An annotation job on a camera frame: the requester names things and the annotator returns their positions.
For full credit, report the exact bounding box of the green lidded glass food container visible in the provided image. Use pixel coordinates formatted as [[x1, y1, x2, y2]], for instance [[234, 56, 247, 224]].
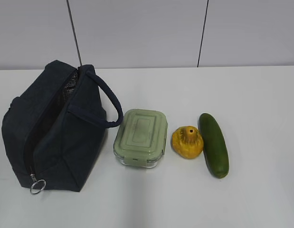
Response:
[[113, 109, 168, 168]]

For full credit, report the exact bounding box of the yellow toy pumpkin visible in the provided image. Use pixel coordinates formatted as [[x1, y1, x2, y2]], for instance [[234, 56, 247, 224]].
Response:
[[171, 126, 204, 159]]

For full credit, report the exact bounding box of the green cucumber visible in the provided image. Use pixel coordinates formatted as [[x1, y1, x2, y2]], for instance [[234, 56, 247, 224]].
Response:
[[198, 113, 229, 179]]

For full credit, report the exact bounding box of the dark blue insulated lunch bag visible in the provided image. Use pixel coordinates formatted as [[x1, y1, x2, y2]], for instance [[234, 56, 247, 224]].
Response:
[[1, 60, 123, 195]]

